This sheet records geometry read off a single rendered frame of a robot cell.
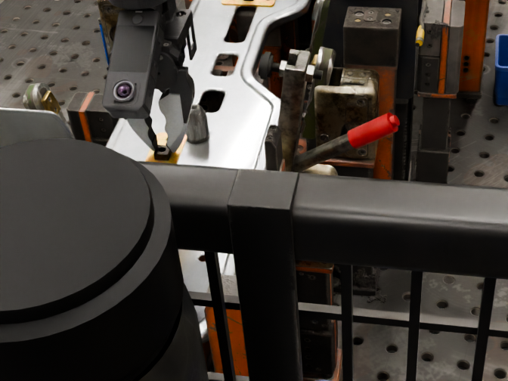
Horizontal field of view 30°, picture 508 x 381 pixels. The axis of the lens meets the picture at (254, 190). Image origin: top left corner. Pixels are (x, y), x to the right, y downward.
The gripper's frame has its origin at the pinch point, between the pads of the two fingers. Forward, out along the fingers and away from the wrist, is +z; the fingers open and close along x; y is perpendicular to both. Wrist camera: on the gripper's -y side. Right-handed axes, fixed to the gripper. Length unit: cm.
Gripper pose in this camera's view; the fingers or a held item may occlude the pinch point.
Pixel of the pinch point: (161, 145)
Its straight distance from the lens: 109.4
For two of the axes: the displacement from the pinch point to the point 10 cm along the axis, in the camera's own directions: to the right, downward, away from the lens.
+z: 0.8, 7.5, 6.6
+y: 2.0, -6.6, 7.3
